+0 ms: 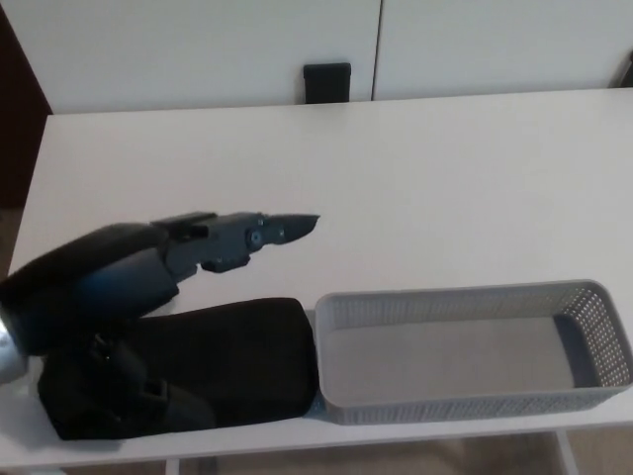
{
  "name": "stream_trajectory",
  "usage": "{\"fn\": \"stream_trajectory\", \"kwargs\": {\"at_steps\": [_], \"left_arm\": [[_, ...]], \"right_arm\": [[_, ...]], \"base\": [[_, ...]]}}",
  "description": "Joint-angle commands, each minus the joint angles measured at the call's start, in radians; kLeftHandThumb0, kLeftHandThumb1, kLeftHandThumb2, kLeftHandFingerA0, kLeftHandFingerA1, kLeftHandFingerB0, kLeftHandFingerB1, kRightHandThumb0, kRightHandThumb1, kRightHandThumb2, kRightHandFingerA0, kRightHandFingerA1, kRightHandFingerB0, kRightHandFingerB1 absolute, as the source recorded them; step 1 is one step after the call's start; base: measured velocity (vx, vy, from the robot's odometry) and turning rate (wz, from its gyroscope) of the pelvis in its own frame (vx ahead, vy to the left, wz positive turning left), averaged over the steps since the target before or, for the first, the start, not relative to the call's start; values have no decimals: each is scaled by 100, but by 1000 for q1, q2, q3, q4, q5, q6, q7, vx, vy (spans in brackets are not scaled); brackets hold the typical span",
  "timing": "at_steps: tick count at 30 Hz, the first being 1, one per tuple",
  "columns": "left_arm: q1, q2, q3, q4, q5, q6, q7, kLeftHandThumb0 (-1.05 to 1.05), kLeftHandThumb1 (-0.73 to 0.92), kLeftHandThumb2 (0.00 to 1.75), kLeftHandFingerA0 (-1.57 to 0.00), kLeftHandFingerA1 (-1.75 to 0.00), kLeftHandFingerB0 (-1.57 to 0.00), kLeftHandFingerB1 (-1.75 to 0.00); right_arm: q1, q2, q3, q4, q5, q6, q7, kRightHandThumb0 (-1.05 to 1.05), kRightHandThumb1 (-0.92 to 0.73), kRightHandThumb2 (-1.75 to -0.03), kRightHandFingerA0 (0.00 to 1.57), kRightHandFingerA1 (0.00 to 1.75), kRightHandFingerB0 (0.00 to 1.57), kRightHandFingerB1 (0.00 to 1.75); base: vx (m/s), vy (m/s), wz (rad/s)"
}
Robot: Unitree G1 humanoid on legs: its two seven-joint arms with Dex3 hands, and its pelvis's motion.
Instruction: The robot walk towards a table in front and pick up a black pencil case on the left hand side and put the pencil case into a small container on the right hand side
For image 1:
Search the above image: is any dark brown wooden panel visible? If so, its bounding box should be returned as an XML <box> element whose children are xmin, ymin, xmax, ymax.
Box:
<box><xmin>0</xmin><ymin>6</ymin><xmax>54</xmax><ymax>210</ymax></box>

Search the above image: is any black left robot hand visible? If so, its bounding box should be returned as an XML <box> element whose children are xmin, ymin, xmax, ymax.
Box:
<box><xmin>0</xmin><ymin>211</ymin><xmax>322</xmax><ymax>432</ymax></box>

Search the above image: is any black bracket clip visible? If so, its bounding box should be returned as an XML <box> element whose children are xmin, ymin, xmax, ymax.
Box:
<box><xmin>302</xmin><ymin>62</ymin><xmax>354</xmax><ymax>105</ymax></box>

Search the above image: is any grey perforated plastic basket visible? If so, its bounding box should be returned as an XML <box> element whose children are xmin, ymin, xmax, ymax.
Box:
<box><xmin>314</xmin><ymin>279</ymin><xmax>633</xmax><ymax>428</ymax></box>

